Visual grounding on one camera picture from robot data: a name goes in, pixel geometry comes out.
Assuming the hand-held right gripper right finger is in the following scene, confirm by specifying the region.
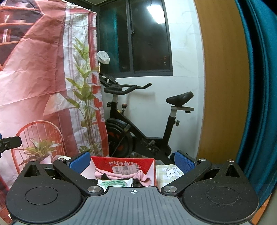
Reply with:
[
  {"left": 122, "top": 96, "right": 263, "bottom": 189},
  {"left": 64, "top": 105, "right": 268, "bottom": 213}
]
[{"left": 160, "top": 150, "right": 248, "bottom": 194}]

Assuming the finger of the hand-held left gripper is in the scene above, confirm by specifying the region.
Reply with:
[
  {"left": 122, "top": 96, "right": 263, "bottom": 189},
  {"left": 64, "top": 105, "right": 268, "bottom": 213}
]
[{"left": 0, "top": 136, "right": 22, "bottom": 150}]

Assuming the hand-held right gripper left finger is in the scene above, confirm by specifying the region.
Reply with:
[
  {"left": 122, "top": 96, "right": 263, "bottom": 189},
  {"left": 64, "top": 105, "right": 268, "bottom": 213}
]
[{"left": 20, "top": 151, "right": 105, "bottom": 194}]

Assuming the red strawberry print box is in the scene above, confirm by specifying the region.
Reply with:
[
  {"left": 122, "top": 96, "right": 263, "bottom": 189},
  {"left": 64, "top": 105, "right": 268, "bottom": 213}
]
[{"left": 81, "top": 156, "right": 157, "bottom": 188}]

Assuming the green cable coil packet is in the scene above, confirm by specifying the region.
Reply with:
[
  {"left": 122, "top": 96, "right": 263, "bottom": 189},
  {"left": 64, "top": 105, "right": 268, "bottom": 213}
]
[{"left": 97, "top": 178, "right": 133, "bottom": 188}]

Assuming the pink knitted towel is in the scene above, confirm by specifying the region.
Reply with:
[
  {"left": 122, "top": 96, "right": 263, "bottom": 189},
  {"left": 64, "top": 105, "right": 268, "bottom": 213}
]
[{"left": 94, "top": 169, "right": 152, "bottom": 187}]

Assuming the black exercise bike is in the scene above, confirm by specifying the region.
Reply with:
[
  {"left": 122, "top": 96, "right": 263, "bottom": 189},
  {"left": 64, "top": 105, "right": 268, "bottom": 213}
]
[{"left": 100, "top": 74, "right": 194, "bottom": 165}]

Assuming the pink printed backdrop cloth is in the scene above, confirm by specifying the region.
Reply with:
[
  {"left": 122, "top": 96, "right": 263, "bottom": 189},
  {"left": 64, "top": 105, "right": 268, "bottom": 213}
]
[{"left": 0, "top": 0, "right": 109, "bottom": 217}]

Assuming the wooden door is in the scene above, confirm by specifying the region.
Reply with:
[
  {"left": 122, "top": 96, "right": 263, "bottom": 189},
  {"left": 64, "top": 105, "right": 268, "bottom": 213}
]
[{"left": 194, "top": 0, "right": 251, "bottom": 162}]

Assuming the blue curtain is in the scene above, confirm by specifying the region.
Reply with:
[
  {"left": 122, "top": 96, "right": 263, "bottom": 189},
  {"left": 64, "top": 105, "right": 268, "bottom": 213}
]
[{"left": 235, "top": 0, "right": 277, "bottom": 208}]

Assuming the white plastic bag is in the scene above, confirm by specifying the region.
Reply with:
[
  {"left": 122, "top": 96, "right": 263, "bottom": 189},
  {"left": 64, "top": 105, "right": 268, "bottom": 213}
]
[{"left": 97, "top": 51, "right": 110, "bottom": 65}]

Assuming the dark window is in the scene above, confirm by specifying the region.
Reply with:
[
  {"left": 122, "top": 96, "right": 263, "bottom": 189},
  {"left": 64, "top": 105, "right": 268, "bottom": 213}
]
[{"left": 98, "top": 0, "right": 173, "bottom": 77}]

